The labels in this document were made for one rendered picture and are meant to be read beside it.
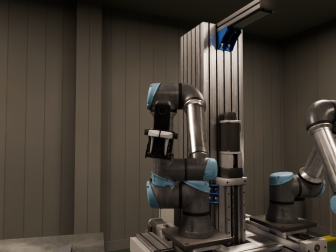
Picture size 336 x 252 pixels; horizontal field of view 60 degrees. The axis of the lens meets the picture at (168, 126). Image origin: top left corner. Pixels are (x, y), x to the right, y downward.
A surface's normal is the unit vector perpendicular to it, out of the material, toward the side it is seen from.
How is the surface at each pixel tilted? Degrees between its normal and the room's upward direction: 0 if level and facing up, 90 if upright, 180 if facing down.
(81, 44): 90
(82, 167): 90
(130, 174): 90
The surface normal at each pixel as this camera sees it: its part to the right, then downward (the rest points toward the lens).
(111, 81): 0.42, -0.04
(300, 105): -0.91, -0.02
